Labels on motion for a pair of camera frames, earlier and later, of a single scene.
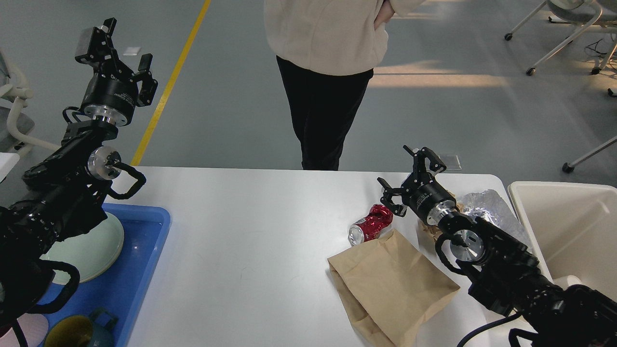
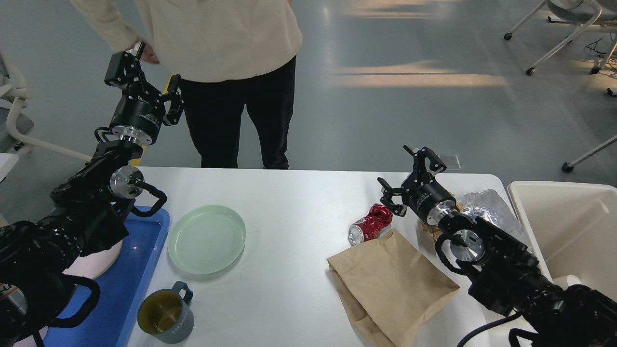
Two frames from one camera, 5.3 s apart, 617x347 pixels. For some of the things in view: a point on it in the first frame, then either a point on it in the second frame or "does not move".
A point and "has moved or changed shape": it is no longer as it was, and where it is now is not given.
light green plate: x=92 y=254 has moved or changed shape
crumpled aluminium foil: x=485 y=205 does not move
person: x=327 y=50 to x=225 y=53
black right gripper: x=421 y=191 does not move
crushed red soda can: x=369 y=228 does not move
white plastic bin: x=573 y=227 does not move
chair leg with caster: x=568 y=167 does not move
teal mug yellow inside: x=96 y=330 to x=167 y=314
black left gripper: x=112 y=95 to x=140 y=113
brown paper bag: x=387 y=288 does not move
